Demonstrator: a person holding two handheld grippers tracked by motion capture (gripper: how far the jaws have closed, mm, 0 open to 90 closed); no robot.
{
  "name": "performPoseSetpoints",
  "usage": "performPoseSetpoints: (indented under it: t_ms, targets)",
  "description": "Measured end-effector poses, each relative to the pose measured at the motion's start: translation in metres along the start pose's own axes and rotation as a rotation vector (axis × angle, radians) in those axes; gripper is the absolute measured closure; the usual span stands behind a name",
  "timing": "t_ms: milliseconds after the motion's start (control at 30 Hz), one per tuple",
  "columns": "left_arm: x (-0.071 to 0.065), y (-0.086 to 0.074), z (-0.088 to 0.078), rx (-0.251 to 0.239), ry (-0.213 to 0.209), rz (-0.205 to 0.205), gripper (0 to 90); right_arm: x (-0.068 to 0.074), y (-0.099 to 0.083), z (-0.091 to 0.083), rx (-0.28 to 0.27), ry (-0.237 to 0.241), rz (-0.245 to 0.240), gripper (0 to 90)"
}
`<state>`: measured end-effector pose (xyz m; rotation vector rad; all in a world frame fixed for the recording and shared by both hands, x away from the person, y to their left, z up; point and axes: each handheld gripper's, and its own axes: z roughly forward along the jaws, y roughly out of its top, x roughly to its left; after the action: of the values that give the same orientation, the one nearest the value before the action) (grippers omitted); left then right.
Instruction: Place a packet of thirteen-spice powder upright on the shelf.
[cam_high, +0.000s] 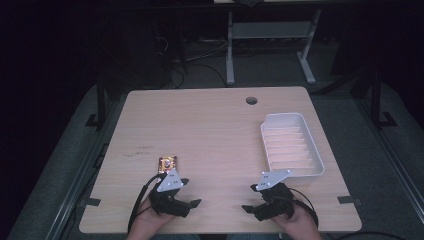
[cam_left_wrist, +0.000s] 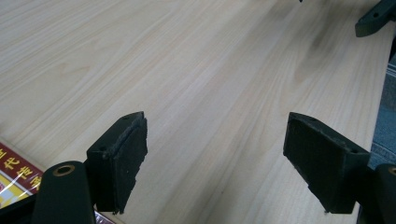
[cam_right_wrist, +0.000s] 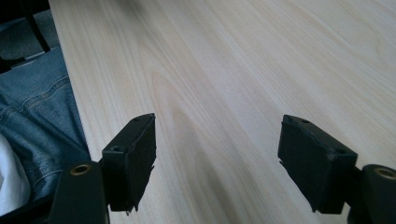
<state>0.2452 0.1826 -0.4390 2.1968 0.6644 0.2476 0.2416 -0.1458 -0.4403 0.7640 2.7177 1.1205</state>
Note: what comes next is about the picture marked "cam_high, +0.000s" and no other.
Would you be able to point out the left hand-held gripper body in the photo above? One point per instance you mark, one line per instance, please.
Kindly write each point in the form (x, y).
(169, 182)

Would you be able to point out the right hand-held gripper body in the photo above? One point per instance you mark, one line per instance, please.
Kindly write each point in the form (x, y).
(275, 200)

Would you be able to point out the orange snack packet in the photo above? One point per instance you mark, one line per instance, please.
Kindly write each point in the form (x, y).
(167, 163)

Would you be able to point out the white ribbed plastic tray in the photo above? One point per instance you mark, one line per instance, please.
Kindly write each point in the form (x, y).
(290, 146)

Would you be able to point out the person's right hand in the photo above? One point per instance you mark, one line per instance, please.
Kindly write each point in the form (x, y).
(296, 218)

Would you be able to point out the person's left hand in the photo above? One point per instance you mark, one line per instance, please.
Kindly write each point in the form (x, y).
(146, 216)

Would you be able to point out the dark tape strip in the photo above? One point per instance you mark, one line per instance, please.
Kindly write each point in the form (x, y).
(92, 201)
(348, 200)

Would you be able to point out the black metal stand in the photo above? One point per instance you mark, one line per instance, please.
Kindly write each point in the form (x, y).
(378, 103)
(100, 106)

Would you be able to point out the white metal desk frame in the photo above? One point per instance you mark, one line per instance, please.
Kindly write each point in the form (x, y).
(270, 30)

